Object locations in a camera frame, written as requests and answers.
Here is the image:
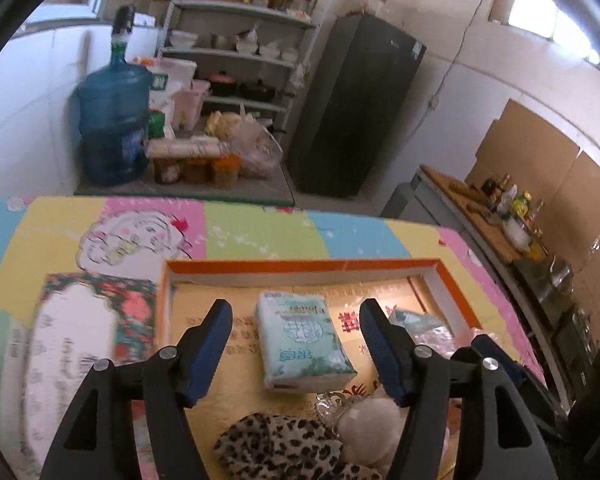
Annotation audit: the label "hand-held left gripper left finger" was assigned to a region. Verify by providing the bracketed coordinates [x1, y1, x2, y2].
[40, 299, 233, 480]

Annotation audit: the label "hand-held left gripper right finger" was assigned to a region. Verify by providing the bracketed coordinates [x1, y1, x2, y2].
[359, 299, 561, 480]

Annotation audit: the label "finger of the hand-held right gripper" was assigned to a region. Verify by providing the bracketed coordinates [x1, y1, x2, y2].
[470, 332, 571, 441]

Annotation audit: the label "orange rimmed gold cardboard box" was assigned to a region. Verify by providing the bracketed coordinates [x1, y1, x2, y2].
[155, 257, 483, 480]

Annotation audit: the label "green print tissue pack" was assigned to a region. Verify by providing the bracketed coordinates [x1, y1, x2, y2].
[255, 290, 358, 392]

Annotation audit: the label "leopard print cloth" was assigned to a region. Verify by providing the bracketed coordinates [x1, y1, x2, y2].
[214, 411, 381, 480]

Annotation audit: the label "gas stove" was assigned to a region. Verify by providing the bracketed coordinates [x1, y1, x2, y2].
[550, 305, 600, 376]

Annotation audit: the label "black induction cooker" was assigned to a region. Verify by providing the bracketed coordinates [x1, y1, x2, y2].
[512, 257, 576, 321]

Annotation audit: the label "grey kitchen cabinet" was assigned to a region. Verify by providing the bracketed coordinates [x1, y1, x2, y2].
[382, 165, 600, 411]

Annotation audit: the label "floral tissue box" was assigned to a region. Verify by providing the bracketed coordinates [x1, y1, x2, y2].
[22, 272, 161, 466]

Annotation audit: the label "colourful cartoon printed blanket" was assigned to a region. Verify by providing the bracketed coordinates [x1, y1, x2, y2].
[0, 195, 551, 480]

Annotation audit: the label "wooden cutting board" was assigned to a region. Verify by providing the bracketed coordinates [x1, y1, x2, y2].
[420, 165, 548, 263]

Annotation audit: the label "clear jar brown contents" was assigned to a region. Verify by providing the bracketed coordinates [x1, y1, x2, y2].
[155, 157, 181, 183]
[211, 155, 241, 188]
[182, 157, 211, 183]

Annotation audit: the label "clear wrapped tray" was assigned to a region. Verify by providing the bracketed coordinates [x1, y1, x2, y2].
[147, 137, 231, 158]

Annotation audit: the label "clear plastic bag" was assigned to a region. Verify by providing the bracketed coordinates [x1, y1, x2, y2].
[230, 105, 286, 178]

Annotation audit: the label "pale yellow lumpy food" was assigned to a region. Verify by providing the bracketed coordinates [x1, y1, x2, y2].
[205, 111, 248, 138]

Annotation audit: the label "dark refrigerator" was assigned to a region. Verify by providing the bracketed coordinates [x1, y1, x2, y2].
[286, 12, 427, 198]

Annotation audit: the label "pink plastic bin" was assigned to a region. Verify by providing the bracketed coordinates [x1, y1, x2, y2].
[172, 80, 211, 128]

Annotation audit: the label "blue water jug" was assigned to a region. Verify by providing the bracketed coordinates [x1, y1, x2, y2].
[76, 52, 153, 187]

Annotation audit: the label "black wok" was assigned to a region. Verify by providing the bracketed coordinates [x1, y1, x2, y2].
[240, 80, 281, 101]

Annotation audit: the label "red cooking pot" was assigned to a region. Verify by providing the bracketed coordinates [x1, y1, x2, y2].
[210, 72, 236, 96]

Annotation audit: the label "white sack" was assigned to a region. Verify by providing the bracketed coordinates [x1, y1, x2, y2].
[130, 57, 198, 141]

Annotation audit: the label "stack of white bowls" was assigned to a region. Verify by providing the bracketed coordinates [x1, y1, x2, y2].
[170, 30, 198, 51]

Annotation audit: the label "black water pump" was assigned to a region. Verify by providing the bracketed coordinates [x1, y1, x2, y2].
[111, 4, 136, 56]

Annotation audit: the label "metal shelf rack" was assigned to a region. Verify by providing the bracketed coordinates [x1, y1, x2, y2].
[155, 0, 343, 136]

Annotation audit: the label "small bright window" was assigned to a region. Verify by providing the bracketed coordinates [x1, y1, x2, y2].
[490, 0, 600, 68]

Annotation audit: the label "cardboard wall sheet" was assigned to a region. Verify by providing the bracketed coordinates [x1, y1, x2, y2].
[465, 99, 600, 311]

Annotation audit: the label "wall cable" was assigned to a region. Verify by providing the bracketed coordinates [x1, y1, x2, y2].
[432, 0, 483, 103]

